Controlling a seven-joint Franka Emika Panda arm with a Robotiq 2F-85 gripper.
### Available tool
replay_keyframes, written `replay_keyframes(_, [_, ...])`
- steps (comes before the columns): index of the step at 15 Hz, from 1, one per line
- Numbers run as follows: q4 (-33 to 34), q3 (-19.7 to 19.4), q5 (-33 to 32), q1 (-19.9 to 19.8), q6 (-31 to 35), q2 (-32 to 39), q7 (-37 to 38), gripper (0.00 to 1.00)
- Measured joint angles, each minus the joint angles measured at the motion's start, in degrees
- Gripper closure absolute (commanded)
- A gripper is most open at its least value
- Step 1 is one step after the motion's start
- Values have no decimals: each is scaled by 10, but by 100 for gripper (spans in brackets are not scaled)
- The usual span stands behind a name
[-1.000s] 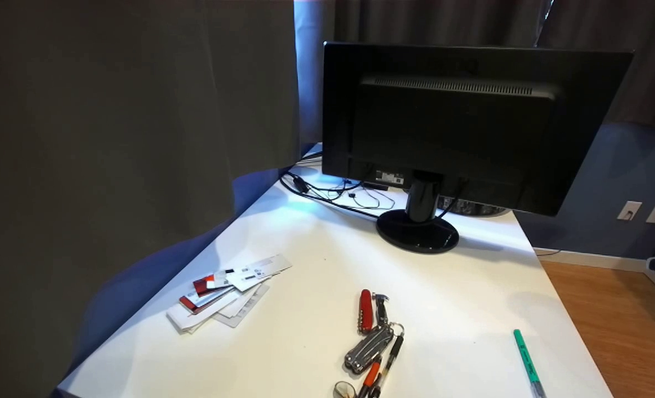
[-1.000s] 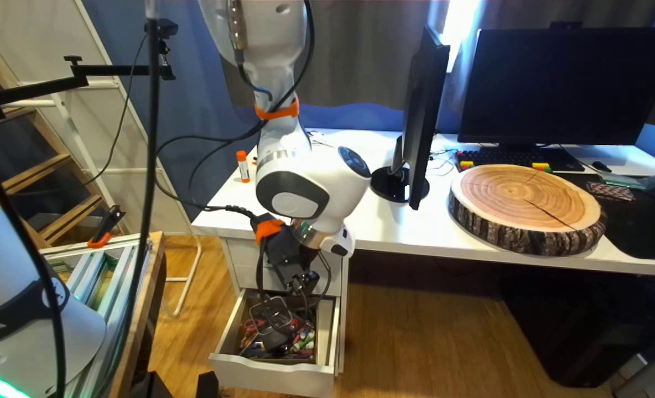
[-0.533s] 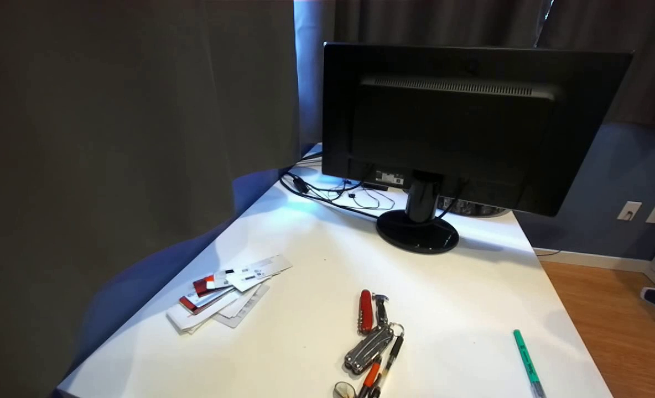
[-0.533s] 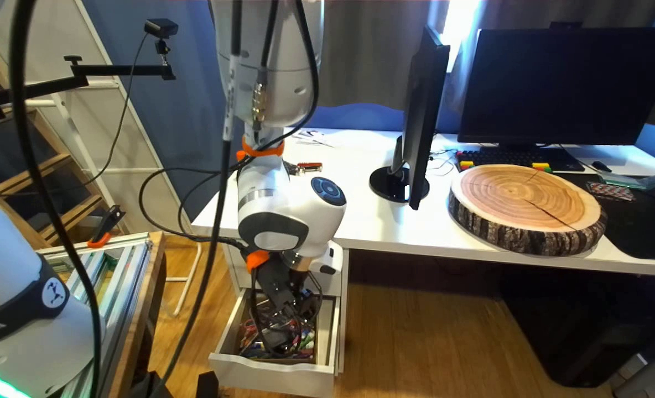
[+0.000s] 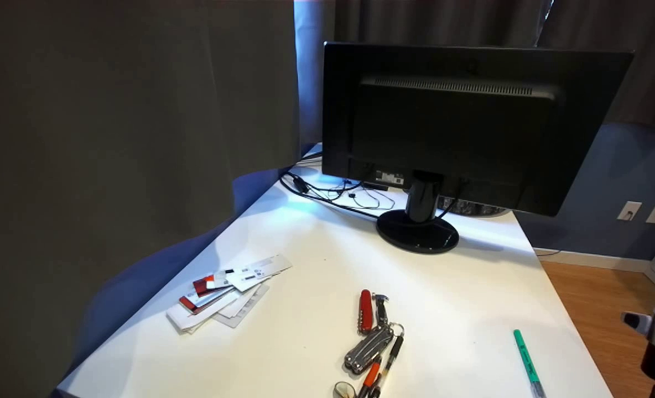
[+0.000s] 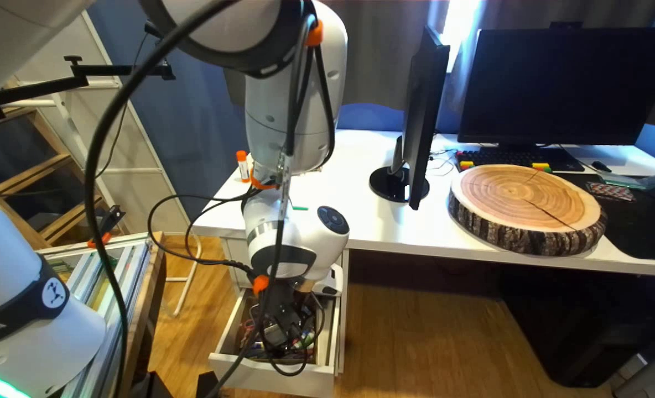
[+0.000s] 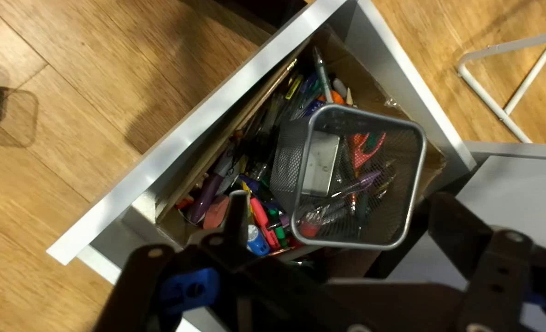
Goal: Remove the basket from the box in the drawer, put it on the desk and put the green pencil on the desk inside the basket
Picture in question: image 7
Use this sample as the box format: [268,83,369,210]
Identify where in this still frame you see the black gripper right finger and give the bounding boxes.
[428,190,496,291]

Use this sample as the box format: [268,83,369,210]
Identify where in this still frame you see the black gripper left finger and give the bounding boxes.
[223,193,253,249]

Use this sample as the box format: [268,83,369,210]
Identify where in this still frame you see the grey metal mesh basket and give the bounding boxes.
[268,101,428,251]

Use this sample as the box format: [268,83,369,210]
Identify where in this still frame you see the cardboard box of stationery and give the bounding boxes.
[153,29,448,282]

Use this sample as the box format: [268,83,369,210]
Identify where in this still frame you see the white open desk drawer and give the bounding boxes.
[46,0,478,287]

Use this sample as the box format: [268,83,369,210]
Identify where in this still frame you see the blue glue stick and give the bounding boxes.
[245,223,273,258]

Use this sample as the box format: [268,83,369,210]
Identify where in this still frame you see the purple pen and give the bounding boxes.
[330,169,384,203]

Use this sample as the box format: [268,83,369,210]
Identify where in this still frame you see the red handled scissors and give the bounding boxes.
[347,131,389,175]

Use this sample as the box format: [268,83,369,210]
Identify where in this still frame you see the white metal rack frame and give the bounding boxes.
[456,22,546,147]

